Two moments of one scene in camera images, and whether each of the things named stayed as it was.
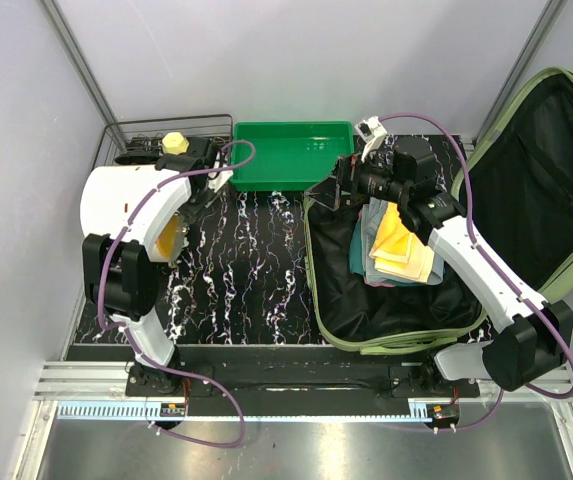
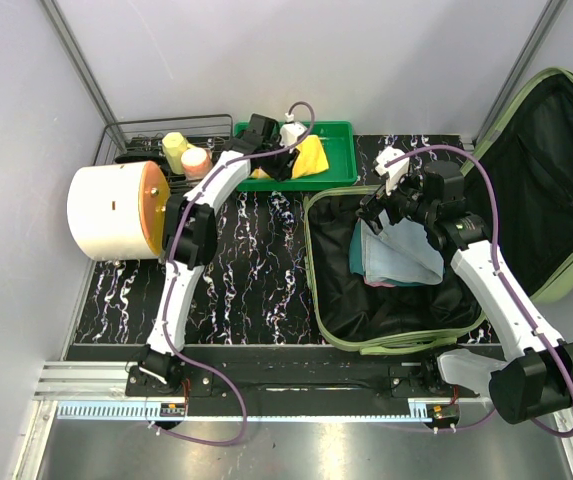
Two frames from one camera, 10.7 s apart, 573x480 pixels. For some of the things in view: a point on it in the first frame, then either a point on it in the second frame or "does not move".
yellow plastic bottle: x=174 y=143 does not move
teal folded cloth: x=356 y=251 does not move
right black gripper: x=327 y=192 -> x=372 y=206
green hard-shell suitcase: x=533 y=185 does not move
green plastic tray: x=291 y=155 does not move
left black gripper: x=194 y=211 -> x=283 y=173
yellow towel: x=398 y=252 -> x=311 y=159
